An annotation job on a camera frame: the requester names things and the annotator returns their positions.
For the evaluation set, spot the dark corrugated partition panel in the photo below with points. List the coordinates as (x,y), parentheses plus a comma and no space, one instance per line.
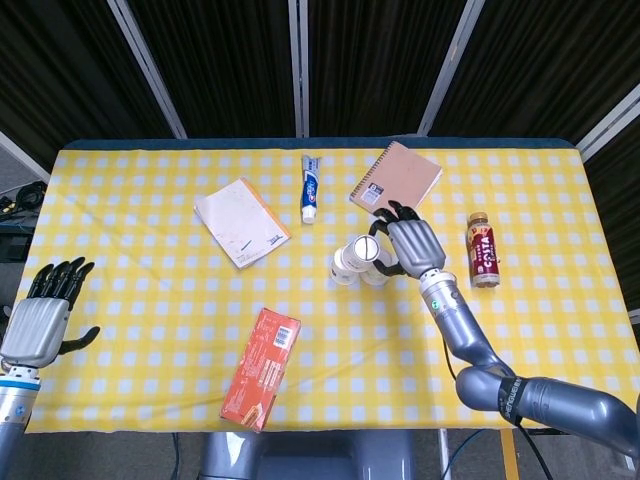
(225,65)
(540,65)
(60,65)
(375,65)

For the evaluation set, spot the red Costa coffee bottle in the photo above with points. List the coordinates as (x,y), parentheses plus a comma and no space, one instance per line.
(484,250)

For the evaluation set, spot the yellow white checkered tablecloth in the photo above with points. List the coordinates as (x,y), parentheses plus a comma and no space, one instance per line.
(150,300)

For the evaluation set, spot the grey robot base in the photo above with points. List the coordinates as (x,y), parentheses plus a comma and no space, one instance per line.
(310,457)

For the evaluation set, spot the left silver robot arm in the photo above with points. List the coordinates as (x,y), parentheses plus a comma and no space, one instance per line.
(15,405)

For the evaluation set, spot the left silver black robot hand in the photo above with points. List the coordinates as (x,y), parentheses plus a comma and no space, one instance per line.
(35,327)

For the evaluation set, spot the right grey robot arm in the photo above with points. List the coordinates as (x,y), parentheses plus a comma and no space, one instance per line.
(550,400)

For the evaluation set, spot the brown spiral notebook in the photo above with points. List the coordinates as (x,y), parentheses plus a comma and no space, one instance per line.
(400,175)

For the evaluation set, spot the grey partition post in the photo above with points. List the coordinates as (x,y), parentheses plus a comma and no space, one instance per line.
(447,65)
(150,70)
(607,120)
(299,65)
(22,155)

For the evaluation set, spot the worn white booklet orange edge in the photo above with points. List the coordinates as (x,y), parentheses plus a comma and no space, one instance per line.
(240,220)

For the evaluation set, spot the paper cup green flower print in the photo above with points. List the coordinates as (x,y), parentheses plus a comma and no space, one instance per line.
(374,277)

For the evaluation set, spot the paper cup blue flower print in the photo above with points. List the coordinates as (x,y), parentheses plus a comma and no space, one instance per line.
(342,272)

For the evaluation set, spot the orange cardboard box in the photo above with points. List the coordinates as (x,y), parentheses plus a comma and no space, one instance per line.
(262,370)

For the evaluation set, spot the blue white toothpaste tube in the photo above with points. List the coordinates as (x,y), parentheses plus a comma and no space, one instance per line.
(310,192)

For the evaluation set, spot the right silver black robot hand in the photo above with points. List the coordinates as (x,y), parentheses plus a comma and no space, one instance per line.
(417,245)

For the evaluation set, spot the paper cup black line bottom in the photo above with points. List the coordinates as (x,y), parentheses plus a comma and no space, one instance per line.
(366,248)

